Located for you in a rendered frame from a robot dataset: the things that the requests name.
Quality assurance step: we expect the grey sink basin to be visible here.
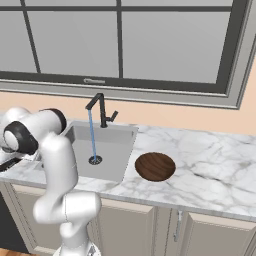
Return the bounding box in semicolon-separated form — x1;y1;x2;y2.
60;120;140;184

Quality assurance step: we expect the dark sink drain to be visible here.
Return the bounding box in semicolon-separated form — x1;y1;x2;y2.
88;154;104;166

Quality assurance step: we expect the brown wooden bowl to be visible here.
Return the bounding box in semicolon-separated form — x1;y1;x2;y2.
134;151;177;183

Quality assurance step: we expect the black tap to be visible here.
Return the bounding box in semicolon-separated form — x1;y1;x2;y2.
85;92;119;129

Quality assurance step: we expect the blue water stream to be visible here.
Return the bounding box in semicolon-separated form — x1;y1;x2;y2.
87;109;98;163

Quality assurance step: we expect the grey framed window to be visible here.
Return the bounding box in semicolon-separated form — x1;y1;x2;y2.
0;0;256;111

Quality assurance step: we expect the beige cupboard door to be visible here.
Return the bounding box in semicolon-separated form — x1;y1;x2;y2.
4;182;65;256
179;211;256;256
94;198;158;256

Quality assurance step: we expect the black dishwasher front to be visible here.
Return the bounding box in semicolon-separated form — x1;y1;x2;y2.
0;191;31;255

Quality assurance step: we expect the grey window handle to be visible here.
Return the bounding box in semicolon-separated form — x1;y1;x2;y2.
83;77;107;85

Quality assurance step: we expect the silver cupboard handle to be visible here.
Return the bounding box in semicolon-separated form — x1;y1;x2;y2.
172;209;184;243

